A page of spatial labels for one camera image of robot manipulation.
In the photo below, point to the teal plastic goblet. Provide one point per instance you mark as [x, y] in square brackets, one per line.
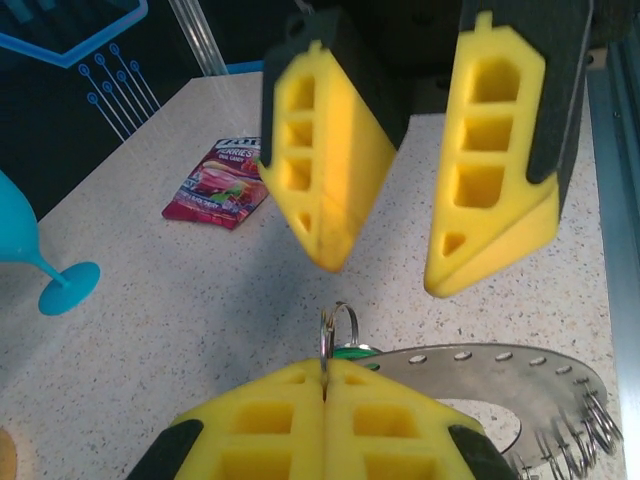
[70, 287]

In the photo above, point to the aluminium frame post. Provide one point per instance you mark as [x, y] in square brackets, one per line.
[200, 40]

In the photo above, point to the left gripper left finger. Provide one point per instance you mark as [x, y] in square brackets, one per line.
[260, 400]

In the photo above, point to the green key tag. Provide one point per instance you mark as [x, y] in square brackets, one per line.
[350, 353]

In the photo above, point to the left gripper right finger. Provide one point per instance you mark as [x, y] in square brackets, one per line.
[395, 400]

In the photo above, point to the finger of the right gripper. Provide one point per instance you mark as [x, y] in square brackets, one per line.
[345, 165]
[530, 215]

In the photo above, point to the purple candy bag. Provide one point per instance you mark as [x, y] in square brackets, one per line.
[220, 195]

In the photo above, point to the aluminium front rail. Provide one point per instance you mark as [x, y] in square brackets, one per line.
[620, 175]

